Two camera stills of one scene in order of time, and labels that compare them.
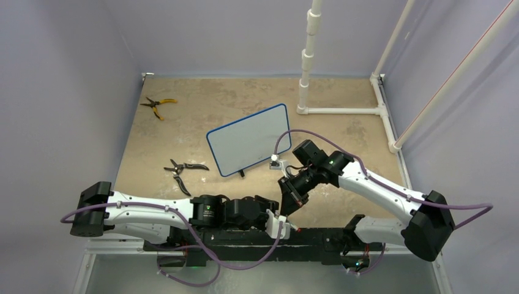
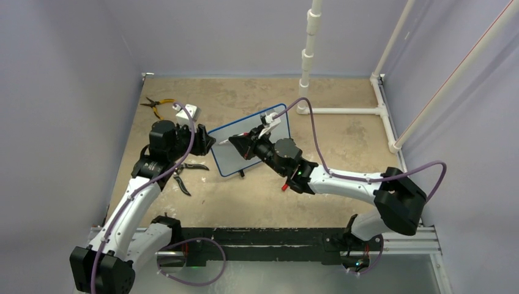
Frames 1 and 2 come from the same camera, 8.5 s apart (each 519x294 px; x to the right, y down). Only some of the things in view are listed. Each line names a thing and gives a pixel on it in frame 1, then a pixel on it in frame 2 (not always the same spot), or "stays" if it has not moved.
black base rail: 255,244 stays
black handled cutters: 178,168 stays
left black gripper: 265,204 to 202,141
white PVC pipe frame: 313,24 stays
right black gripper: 292,198 to 244,144
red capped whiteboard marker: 295,228 to 243,134
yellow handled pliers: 153,105 stays
